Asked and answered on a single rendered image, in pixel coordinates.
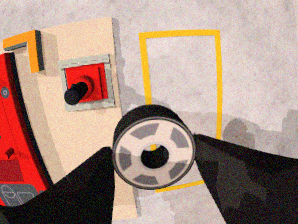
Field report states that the yellow rectangular outline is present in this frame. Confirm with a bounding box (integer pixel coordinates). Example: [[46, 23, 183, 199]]
[[138, 30, 222, 193]]

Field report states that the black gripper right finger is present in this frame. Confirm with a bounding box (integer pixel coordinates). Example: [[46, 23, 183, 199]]
[[193, 133, 298, 224]]

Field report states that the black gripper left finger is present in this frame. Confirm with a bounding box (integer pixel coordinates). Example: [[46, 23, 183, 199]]
[[0, 147, 116, 224]]

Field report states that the black and white toy wheel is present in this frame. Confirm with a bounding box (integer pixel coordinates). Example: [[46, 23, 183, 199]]
[[112, 105, 197, 190]]

